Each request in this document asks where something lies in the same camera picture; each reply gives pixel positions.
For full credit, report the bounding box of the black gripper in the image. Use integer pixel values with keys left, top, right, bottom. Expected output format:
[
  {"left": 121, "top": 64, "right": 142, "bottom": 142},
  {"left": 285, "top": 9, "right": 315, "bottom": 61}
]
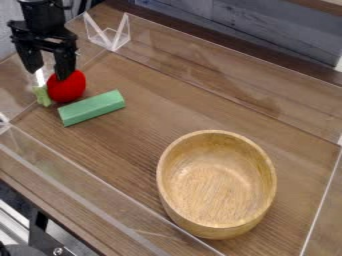
[{"left": 6, "top": 0, "right": 77, "bottom": 80}]

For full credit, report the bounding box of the green foam block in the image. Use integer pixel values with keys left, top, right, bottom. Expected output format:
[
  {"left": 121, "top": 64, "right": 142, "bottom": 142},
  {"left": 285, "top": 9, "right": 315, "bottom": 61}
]
[{"left": 57, "top": 90, "right": 125, "bottom": 127}]

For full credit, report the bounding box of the wooden bowl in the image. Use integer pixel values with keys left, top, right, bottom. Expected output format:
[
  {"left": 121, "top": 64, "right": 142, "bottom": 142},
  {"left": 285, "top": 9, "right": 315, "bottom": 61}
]
[{"left": 156, "top": 130, "right": 277, "bottom": 240}]

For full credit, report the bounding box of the black metal table leg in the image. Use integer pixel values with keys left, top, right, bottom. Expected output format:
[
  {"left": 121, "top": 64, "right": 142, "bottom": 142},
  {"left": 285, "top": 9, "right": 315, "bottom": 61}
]
[{"left": 27, "top": 210, "right": 77, "bottom": 256}]

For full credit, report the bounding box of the clear acrylic corner bracket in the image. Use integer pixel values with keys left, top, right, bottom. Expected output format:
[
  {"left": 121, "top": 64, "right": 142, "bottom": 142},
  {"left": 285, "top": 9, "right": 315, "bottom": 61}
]
[{"left": 82, "top": 13, "right": 130, "bottom": 52}]

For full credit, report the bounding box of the clear acrylic front wall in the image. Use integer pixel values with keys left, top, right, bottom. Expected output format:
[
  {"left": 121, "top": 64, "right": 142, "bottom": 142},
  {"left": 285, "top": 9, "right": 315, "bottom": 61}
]
[{"left": 0, "top": 120, "right": 223, "bottom": 256}]

